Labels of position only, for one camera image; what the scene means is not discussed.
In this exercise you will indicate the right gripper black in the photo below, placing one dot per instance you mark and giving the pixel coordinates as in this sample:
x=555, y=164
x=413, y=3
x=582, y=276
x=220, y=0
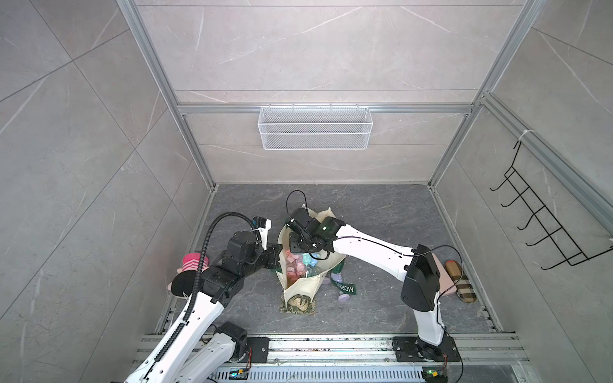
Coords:
x=295, y=247

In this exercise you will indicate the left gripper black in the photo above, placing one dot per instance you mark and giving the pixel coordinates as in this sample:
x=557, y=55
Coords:
x=272, y=253

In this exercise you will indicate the pink hourglass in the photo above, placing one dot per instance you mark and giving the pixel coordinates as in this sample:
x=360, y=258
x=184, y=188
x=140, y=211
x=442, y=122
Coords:
x=291, y=264

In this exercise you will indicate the cream canvas tote bag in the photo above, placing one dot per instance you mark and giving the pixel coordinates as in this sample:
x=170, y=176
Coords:
x=314, y=271

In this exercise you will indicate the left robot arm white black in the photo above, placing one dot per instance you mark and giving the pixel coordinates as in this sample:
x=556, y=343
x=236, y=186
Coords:
x=191, y=321

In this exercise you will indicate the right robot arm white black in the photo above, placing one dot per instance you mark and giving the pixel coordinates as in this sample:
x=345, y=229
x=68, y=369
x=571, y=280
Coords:
x=416, y=269

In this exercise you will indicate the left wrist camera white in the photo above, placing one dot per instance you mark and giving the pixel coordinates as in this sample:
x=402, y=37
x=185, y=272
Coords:
x=261, y=228

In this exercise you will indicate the purple hourglass under handle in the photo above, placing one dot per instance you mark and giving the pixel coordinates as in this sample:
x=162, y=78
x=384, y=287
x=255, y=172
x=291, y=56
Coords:
x=336, y=277

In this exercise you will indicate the white wire mesh basket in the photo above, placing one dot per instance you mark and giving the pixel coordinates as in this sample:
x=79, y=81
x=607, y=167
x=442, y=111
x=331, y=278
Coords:
x=315, y=128

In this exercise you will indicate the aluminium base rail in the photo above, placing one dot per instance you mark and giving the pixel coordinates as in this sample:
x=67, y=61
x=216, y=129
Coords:
x=331, y=358

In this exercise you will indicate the black wire hook rack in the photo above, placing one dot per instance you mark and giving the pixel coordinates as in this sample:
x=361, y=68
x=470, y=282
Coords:
x=543, y=217

